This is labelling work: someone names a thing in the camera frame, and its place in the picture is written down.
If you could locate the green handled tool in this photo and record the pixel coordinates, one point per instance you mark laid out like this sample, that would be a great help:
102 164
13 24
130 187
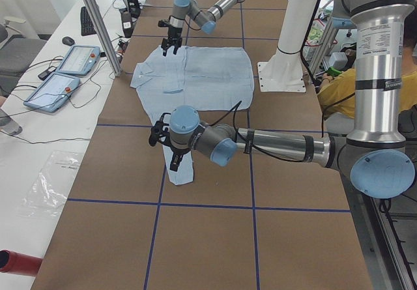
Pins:
333 72

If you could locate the black keyboard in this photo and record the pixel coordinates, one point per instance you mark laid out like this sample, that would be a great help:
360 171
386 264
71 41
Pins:
86 23

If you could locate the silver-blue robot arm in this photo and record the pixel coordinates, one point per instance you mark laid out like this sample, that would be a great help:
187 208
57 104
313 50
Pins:
204 19
372 155

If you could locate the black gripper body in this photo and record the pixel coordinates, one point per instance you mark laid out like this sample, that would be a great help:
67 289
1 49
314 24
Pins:
177 150
171 38

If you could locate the near blue teach pendant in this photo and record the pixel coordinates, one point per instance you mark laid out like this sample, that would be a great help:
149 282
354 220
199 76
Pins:
53 92

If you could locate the grey office chair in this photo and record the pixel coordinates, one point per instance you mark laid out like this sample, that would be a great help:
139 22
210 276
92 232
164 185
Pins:
16 56

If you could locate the far blue teach pendant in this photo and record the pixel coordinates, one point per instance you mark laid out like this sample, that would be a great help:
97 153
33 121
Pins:
79 60

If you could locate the blue teach pendant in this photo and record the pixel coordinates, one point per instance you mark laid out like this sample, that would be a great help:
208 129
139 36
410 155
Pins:
53 92
79 60

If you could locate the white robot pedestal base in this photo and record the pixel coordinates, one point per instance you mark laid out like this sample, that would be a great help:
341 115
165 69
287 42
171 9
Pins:
283 72

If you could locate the aluminium frame post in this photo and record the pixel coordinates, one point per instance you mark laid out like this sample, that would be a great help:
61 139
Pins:
101 31

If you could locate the clear plastic bag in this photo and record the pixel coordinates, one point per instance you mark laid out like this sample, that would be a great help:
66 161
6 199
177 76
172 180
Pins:
47 196

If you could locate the black computer mouse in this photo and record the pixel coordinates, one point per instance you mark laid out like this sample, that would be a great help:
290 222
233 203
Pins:
68 41

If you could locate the red cylinder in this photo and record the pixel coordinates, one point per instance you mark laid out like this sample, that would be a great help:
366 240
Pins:
20 264

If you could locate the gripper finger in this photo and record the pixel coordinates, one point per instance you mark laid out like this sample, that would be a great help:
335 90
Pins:
173 163
176 48
165 49
177 161

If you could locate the light blue button-up shirt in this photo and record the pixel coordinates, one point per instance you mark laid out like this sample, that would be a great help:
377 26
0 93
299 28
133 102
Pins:
180 86

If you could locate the black smartphone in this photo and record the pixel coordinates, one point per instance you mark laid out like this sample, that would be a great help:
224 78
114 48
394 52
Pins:
45 74

